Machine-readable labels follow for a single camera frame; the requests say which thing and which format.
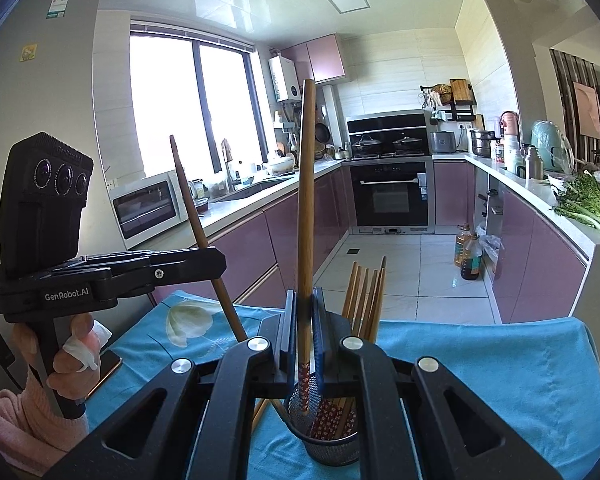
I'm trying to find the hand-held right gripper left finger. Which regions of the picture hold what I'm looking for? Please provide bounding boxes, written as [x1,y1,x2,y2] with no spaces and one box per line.
[45,288,298,480]

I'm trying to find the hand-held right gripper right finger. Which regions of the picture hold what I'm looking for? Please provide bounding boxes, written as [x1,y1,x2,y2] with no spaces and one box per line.
[313,286,564,480]

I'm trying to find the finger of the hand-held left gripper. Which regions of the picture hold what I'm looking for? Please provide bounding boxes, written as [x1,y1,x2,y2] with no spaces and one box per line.
[69,250,154,271]
[110,246,227,302]

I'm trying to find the bunch of bamboo chopsticks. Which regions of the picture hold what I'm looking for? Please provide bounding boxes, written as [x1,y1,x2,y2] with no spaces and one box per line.
[307,256,388,442]

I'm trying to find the bamboo chopstick with patterned end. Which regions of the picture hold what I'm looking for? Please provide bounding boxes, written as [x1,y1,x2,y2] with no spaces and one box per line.
[296,79,317,416]
[251,399,273,437]

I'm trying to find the dark brown chopstick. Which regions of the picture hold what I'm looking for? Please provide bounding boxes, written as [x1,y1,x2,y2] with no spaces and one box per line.
[169,134,251,345]

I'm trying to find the black wire mesh holder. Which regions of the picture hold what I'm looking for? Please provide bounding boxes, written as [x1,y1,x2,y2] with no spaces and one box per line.
[284,310,378,467]

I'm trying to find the person's left forearm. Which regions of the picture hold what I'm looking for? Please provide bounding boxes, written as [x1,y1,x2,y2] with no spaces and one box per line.
[0,370,90,478]

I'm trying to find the person's left hand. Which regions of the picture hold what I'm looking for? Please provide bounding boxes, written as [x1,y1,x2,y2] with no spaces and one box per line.
[11,311,115,402]

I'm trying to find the white microwave oven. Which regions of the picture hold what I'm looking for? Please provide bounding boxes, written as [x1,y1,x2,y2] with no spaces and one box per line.
[111,170,190,242]

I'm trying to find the purple kitchen base cabinets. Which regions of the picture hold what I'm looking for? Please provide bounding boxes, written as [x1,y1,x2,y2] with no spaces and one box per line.
[152,165,353,306]
[432,160,588,323]

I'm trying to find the dark smartphone with copper edge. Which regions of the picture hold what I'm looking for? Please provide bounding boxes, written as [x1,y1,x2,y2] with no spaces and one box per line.
[82,349,123,403]

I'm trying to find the metal sink faucet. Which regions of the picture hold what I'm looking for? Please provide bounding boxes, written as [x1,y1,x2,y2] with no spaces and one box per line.
[221,138,241,193]

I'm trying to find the grey refrigerator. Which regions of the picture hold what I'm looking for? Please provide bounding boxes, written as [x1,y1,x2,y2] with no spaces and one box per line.
[0,0,106,311]

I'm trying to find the white lidded pot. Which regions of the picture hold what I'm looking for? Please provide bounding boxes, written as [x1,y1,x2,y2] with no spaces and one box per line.
[265,155,297,177]

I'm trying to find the black built-in oven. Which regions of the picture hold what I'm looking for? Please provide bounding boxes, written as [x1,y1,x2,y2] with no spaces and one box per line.
[350,160,431,231]

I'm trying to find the blue floral tablecloth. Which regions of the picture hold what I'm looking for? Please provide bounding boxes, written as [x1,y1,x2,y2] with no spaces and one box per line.
[87,290,600,480]

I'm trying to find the kitchen window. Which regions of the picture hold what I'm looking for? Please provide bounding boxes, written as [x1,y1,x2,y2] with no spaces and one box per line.
[129,20,281,181]

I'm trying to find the large plastic condiment bottle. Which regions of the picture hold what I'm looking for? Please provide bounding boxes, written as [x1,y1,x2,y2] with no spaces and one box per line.
[460,232,483,281]

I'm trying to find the crumpled plastic bag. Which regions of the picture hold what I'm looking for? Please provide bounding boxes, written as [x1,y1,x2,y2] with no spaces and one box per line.
[475,232,503,276]

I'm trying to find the dark pan with lid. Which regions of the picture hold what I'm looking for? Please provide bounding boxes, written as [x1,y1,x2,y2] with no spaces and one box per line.
[392,132,425,153]
[350,134,383,157]

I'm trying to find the black stove hood panel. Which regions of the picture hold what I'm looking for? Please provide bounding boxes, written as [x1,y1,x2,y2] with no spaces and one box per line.
[346,110,428,158]

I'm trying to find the silver countertop appliance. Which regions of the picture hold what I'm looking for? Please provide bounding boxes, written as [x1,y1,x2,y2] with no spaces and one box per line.
[430,131,457,154]

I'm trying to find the stainless steel pot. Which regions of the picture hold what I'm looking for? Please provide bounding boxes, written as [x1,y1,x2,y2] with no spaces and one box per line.
[469,129,496,157]

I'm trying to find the stainless steel thermos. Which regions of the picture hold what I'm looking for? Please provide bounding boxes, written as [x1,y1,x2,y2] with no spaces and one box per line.
[524,145,543,180]

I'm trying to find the pink kettle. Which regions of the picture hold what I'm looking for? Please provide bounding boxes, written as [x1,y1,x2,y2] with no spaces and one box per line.
[499,110,521,151]

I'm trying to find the mint green kitchen appliance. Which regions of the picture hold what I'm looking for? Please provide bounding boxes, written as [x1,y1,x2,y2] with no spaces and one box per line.
[530,120,573,173]

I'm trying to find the bunch of green vegetables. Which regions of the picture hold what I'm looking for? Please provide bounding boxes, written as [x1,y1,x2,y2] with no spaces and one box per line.
[552,170,600,238]

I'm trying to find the white wall water heater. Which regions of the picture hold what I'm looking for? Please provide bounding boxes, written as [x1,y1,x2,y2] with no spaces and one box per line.
[268,55,302,103]

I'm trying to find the purple wall cabinet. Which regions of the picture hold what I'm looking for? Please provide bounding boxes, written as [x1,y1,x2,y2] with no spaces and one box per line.
[280,34,348,86]

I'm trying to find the wall rack with cutting boards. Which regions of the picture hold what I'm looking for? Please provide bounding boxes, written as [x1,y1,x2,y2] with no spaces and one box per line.
[420,78,485,126]

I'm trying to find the framed wall picture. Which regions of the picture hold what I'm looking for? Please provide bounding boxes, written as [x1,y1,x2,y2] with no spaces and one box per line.
[572,81,600,138]

